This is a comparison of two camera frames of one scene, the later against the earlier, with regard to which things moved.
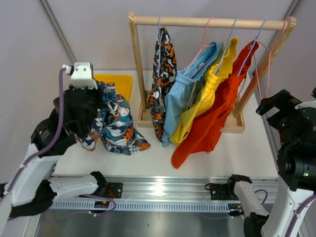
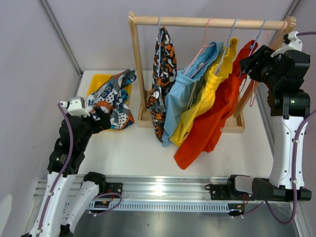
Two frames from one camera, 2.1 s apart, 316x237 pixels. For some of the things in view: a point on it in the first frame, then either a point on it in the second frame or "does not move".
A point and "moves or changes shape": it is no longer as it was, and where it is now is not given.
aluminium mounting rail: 185,187 does not move
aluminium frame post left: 52,18 does not move
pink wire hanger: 269,50 moves or changes shape
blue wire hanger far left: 161,35 does not move
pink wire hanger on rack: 202,47 does not move
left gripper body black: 96,101 → 92,126
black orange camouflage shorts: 165,70 does not move
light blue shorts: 183,87 does not move
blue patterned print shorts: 114,125 moves or changes shape
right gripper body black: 286,102 → 265,71
